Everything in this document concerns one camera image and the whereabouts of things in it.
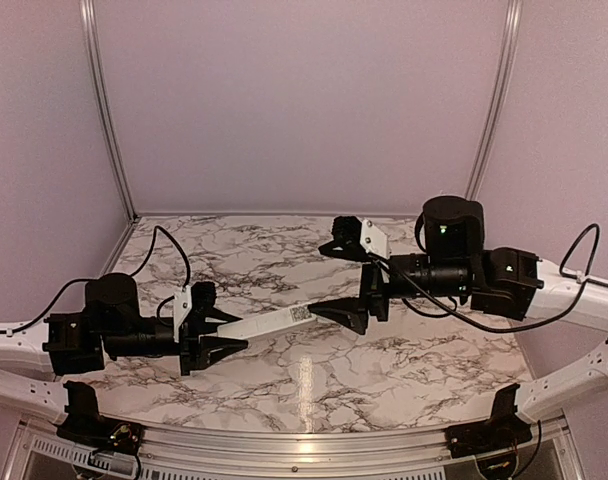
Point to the right aluminium frame post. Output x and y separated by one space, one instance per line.
500 88

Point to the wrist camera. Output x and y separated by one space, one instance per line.
374 240
191 304

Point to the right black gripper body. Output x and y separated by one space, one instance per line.
372 286

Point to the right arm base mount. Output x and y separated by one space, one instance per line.
501 430

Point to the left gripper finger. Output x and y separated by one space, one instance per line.
213 318
214 349

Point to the aluminium frame post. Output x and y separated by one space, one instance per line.
92 45
500 88

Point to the front aluminium rail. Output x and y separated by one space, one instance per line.
168 452

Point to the white remote control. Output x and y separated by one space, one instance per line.
267 324

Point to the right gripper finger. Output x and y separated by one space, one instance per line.
349 312
351 251

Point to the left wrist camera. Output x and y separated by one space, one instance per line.
191 304

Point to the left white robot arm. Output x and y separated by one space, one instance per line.
39 358

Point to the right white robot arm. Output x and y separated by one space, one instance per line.
453 269

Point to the left aluminium frame post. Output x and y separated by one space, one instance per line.
92 45

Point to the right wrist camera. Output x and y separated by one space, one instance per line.
374 240

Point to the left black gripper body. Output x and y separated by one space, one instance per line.
188 344

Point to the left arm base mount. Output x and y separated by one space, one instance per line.
84 424

